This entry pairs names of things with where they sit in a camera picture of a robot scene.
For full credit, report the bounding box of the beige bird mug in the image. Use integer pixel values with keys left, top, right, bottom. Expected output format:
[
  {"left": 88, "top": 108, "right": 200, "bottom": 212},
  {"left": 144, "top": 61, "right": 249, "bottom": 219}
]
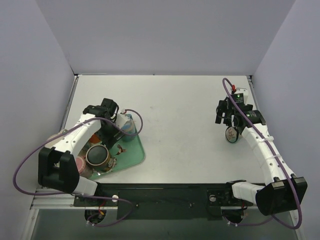
[{"left": 225, "top": 126, "right": 240, "bottom": 144}]

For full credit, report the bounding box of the black gold-rimmed mug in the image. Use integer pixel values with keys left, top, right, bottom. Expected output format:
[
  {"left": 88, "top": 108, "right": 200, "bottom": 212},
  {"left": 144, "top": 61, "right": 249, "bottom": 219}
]
[{"left": 85, "top": 144, "right": 116, "bottom": 172}]

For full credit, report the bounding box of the pink mug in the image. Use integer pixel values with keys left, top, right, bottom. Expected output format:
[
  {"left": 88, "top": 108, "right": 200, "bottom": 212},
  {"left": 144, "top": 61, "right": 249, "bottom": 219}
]
[{"left": 75, "top": 156, "right": 93, "bottom": 179}]

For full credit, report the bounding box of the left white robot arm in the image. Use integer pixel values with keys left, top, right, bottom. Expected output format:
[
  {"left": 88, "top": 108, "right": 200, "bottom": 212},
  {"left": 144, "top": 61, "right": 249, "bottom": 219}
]
[{"left": 38, "top": 98, "right": 125, "bottom": 206}]

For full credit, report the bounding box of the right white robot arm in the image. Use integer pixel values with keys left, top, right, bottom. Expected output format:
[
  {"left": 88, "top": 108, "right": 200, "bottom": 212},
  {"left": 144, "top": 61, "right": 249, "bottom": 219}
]
[{"left": 215, "top": 97, "right": 308, "bottom": 216}]

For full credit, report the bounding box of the blue floral mug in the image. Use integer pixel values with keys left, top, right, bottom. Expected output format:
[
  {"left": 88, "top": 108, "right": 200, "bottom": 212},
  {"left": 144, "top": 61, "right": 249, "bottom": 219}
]
[{"left": 121, "top": 113, "right": 136, "bottom": 142}]

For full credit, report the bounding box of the orange mug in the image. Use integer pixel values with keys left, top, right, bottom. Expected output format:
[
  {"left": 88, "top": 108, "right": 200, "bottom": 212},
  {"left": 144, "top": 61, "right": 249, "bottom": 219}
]
[{"left": 89, "top": 134, "right": 101, "bottom": 145}]

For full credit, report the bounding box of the green floral tray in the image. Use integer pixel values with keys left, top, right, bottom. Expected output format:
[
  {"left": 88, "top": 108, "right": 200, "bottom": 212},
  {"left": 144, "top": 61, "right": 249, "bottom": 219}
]
[{"left": 77, "top": 136, "right": 145, "bottom": 180}]

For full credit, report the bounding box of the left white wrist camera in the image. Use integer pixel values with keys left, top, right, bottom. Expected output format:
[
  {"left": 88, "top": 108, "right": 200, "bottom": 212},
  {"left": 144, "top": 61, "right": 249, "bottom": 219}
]
[{"left": 116, "top": 109, "right": 131, "bottom": 131}]

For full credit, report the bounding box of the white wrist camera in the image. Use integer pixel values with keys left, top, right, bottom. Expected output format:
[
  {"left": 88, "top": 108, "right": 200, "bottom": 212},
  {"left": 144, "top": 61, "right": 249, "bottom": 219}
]
[
  {"left": 116, "top": 109, "right": 131, "bottom": 131},
  {"left": 231, "top": 85, "right": 249, "bottom": 104}
]

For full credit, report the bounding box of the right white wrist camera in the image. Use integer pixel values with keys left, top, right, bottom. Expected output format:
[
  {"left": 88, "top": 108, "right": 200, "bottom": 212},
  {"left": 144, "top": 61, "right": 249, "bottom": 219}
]
[{"left": 231, "top": 85, "right": 249, "bottom": 104}]

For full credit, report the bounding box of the aluminium rail frame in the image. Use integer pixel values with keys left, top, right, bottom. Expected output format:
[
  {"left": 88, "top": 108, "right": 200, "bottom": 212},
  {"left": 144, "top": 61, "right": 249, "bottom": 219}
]
[{"left": 29, "top": 74, "right": 258, "bottom": 213}]

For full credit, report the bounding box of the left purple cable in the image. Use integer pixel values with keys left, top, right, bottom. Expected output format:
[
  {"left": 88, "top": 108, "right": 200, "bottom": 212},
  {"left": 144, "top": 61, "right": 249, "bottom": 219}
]
[{"left": 12, "top": 107, "right": 144, "bottom": 196}]

